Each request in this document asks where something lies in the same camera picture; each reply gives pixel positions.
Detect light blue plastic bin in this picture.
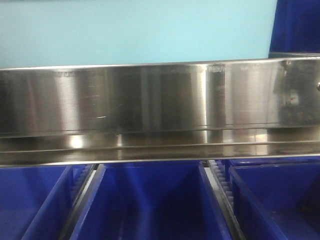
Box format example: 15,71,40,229
0,0,277,68

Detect dark blue bin lower middle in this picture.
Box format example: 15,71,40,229
70,160,232,240

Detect dark blue bin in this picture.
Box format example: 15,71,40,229
219,156,320,167
229,162,320,240
70,160,232,240
269,0,320,53
0,165,89,240

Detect roller track strip right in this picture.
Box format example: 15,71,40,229
206,160,246,240

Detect roller track strip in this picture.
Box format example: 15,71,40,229
58,164,99,240
206,160,246,240

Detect dark blue bin rear right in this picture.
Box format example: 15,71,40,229
219,156,320,167

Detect roller track strip left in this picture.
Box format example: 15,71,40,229
58,164,99,240

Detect dark blue bin lower right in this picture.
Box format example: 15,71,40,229
229,162,320,240

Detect dark blue bin lower left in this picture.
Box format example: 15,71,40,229
0,165,89,240

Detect dark blue bin upper right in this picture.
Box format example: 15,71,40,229
269,0,320,53

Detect stainless steel shelf rail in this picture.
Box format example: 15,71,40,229
0,56,320,167

